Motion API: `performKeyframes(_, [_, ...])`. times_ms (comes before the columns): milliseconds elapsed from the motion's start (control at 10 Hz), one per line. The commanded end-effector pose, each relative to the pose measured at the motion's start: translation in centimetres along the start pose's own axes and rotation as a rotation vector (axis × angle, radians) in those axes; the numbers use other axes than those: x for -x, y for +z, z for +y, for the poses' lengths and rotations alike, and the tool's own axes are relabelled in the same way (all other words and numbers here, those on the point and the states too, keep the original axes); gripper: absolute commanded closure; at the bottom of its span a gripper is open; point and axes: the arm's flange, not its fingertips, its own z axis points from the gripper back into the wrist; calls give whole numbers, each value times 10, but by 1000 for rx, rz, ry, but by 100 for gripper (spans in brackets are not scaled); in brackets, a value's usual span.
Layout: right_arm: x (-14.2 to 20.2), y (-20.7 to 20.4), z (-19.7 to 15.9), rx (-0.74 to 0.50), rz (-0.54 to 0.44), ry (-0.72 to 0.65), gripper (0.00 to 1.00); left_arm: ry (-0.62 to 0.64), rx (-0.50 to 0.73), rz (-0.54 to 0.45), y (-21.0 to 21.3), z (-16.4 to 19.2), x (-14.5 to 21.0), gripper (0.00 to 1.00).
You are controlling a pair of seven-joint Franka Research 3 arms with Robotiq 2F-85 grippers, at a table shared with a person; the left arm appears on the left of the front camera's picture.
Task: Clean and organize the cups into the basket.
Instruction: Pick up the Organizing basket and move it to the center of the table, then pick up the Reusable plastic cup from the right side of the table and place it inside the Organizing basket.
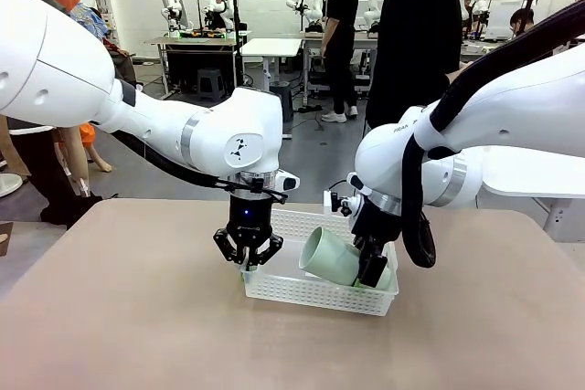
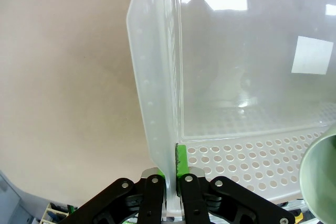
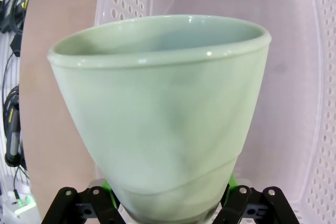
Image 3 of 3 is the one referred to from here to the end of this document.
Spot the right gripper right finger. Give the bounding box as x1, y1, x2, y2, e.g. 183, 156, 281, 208
217, 175, 300, 224

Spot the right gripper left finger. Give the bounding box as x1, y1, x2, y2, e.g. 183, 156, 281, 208
51, 179, 124, 224

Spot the white device with green light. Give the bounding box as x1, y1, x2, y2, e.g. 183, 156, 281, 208
4, 195, 37, 221

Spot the black cable bundle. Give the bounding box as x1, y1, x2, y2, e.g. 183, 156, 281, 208
0, 0, 36, 35

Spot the white perforated plastic basket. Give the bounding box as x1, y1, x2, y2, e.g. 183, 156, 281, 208
93, 0, 336, 224

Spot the pale green cup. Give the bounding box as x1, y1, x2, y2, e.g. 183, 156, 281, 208
46, 15, 271, 223

